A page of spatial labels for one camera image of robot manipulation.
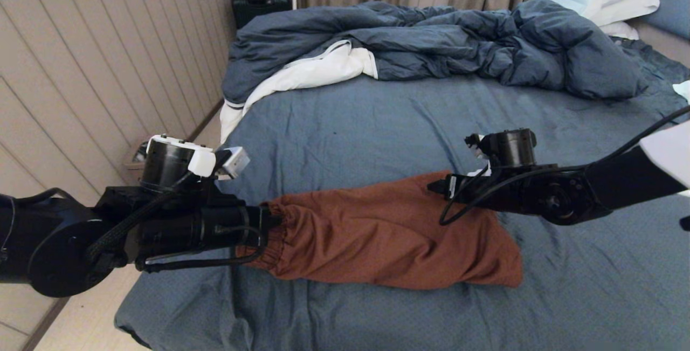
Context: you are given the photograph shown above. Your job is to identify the rumpled dark blue duvet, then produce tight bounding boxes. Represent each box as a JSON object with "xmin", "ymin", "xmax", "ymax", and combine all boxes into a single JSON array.
[{"xmin": 223, "ymin": 0, "xmax": 647, "ymax": 105}]

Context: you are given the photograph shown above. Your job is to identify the rust brown shorts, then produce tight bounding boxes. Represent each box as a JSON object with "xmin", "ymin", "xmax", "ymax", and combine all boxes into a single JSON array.
[{"xmin": 237, "ymin": 170, "xmax": 523, "ymax": 290}]

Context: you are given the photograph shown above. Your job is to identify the white blanket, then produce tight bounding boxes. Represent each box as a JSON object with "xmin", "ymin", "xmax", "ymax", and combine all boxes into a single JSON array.
[{"xmin": 220, "ymin": 40, "xmax": 378, "ymax": 144}]

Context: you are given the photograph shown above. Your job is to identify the black suitcase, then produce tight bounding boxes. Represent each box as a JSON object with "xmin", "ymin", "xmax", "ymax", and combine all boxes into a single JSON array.
[{"xmin": 232, "ymin": 0, "xmax": 292, "ymax": 29}]

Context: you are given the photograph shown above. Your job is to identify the small white pillow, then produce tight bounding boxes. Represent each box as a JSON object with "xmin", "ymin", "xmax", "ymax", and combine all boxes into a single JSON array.
[{"xmin": 598, "ymin": 21, "xmax": 639, "ymax": 40}]

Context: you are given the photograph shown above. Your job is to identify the blue bed sheet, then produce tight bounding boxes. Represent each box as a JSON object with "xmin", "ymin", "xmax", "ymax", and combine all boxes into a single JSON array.
[{"xmin": 113, "ymin": 36, "xmax": 690, "ymax": 351}]

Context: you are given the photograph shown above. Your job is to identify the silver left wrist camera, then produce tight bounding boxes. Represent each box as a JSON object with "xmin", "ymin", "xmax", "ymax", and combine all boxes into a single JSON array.
[{"xmin": 216, "ymin": 146, "xmax": 250, "ymax": 179}]

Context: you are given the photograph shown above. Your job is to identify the beige trash bin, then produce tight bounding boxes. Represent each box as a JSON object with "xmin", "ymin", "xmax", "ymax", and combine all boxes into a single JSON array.
[{"xmin": 125, "ymin": 141, "xmax": 154, "ymax": 171}]

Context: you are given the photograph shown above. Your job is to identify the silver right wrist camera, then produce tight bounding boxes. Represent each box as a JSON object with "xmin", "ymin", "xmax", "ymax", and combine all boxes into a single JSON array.
[{"xmin": 465, "ymin": 134, "xmax": 494, "ymax": 177}]

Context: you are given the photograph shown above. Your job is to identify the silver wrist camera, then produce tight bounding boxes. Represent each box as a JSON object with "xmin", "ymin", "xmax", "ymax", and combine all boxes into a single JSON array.
[
  {"xmin": 465, "ymin": 134, "xmax": 494, "ymax": 177},
  {"xmin": 216, "ymin": 146, "xmax": 250, "ymax": 179}
]

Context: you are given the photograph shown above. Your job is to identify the flat white pillow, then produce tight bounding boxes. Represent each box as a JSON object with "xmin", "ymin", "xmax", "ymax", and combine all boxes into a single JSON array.
[{"xmin": 588, "ymin": 0, "xmax": 659, "ymax": 27}]

